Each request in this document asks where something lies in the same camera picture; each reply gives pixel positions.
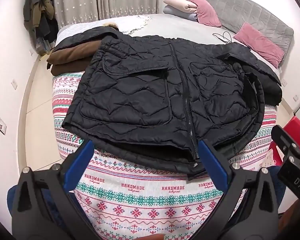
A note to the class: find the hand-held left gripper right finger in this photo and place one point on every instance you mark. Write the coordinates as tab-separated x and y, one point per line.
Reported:
213	166

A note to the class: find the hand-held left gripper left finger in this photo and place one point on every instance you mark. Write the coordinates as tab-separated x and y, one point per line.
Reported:
77	166

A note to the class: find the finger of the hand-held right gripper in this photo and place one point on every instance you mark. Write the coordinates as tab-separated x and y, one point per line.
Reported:
281	137

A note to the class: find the black quilted jacket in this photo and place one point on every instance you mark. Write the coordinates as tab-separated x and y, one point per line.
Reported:
145	92

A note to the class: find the person's right forearm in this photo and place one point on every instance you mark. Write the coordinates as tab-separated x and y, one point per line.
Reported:
295	220

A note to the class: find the clothes on coat rack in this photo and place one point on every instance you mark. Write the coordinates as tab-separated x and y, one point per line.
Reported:
38	12

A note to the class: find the person's left hand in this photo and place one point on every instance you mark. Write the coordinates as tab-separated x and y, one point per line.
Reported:
150	237

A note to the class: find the red stool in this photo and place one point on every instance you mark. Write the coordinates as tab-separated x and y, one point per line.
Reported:
293	127

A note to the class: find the black collared coat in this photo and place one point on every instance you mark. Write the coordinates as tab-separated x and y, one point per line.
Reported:
265	75

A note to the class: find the patterned knit-print blanket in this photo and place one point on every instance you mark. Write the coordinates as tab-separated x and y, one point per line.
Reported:
145	205

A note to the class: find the pink pillow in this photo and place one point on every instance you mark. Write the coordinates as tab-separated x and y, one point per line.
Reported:
206	11
261	43

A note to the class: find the folded brown coat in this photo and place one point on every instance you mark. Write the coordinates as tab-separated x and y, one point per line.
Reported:
70	57

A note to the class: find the grey padded headboard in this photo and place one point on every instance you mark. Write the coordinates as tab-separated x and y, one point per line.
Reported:
255	12

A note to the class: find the black shiny coat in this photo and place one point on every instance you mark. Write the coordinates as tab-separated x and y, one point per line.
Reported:
87	36

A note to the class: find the bed with light sheet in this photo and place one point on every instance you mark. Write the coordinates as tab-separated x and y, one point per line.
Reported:
185	27

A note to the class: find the white fringed blanket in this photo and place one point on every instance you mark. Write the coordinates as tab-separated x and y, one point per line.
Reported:
133	23

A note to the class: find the grey patterned curtain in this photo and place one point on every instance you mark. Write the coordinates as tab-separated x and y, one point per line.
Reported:
102	0

